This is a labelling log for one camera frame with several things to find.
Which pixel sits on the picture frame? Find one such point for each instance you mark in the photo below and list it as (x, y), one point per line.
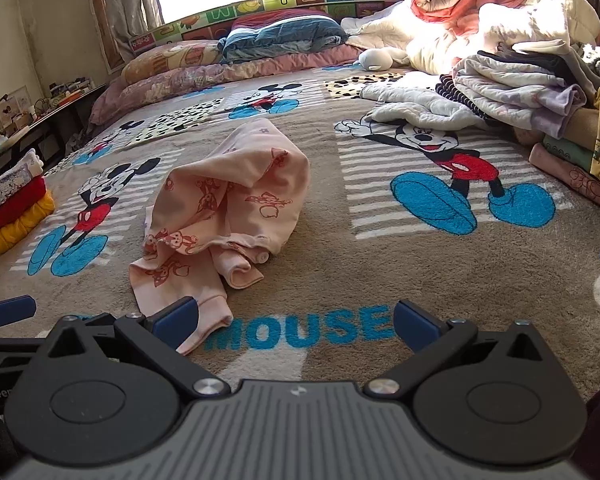
(15, 107)

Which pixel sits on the red folded garment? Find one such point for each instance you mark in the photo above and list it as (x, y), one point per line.
(12, 207)

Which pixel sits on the white plush toy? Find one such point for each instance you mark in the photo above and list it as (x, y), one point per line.
(377, 59)

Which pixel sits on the colourful alphabet foam mat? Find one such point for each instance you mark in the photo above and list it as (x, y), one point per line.
(260, 5)

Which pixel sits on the lavender grey garment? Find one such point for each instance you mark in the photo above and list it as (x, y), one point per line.
(520, 90)

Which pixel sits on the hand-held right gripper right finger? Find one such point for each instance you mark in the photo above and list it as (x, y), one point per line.
(415, 325)

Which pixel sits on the maroon pillow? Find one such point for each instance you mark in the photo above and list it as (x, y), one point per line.
(275, 16)

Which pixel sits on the pink bear print folded garment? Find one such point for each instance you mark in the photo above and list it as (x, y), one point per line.
(575, 177)

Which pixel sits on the pink printed shirt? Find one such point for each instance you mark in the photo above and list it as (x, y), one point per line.
(220, 195)

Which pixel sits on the dark desk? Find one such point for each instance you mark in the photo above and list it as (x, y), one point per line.
(45, 125)

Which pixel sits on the blue folded quilt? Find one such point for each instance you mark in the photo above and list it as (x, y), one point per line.
(280, 35)

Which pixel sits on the cartoon mouse printed blanket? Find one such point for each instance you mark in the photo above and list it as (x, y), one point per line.
(330, 260)

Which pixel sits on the dark grey garment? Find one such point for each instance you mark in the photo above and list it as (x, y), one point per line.
(535, 62)

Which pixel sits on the tan folded garment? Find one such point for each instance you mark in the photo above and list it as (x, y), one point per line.
(575, 125)

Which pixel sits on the white quilted garment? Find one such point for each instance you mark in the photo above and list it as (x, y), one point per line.
(410, 102)

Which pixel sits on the orange floral pillow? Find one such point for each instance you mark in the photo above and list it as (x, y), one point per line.
(165, 57)

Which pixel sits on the dark striped garment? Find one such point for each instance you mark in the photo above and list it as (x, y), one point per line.
(460, 97)

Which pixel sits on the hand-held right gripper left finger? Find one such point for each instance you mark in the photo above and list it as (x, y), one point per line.
(177, 317)

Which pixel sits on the stack of folded clothes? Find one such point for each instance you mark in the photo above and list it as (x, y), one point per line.
(7, 182)

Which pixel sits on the green folded garment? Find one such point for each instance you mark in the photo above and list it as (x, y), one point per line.
(567, 152)

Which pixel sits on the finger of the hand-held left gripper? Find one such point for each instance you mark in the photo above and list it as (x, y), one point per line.
(10, 310)

